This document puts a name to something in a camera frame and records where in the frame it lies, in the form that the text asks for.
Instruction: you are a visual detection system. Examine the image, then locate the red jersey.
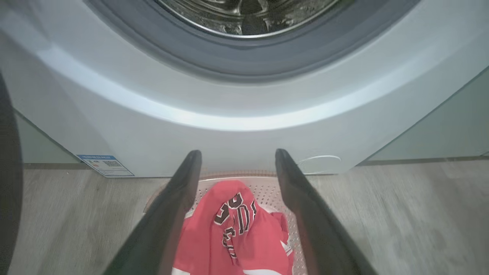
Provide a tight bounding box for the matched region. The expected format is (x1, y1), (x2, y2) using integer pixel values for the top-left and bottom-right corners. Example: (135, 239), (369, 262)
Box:
(172, 180), (295, 275)

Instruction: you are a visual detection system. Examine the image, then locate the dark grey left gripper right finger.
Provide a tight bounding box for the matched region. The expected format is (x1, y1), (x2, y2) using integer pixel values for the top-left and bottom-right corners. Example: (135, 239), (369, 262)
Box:
(275, 149), (379, 275)

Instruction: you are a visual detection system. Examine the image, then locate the steel washer drum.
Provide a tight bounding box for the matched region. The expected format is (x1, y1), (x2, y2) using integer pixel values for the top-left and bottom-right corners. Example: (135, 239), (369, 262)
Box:
(155, 0), (340, 39)

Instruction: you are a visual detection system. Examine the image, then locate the cream perforated laundry basket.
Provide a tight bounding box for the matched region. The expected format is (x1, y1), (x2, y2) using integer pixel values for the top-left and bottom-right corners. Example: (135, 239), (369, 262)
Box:
(143, 171), (310, 275)

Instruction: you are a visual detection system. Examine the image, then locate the grey rubber door gasket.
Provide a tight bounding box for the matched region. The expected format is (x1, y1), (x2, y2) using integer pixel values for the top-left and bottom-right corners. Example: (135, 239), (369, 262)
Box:
(84, 0), (421, 83)

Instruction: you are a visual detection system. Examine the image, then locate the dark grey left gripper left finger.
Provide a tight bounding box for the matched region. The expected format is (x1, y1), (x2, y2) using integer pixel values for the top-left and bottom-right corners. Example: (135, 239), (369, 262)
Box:
(103, 150), (202, 275)

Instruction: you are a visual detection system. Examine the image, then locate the grey washing machine door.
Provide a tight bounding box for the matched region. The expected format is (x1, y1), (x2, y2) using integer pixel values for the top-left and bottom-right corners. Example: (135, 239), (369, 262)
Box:
(0, 73), (24, 275)

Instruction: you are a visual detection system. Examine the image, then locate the blue energy label sticker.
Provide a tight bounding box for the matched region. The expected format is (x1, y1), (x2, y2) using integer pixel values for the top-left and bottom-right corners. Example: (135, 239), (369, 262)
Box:
(76, 154), (135, 178)

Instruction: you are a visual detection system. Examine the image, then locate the white washing machine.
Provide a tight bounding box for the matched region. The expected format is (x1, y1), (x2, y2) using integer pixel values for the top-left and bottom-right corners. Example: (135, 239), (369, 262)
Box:
(0, 0), (489, 178)

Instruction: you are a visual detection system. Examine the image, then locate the pale green cabinet panel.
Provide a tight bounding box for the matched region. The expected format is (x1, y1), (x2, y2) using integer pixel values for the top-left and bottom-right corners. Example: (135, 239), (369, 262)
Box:
(15, 111), (81, 165)
(367, 69), (489, 162)

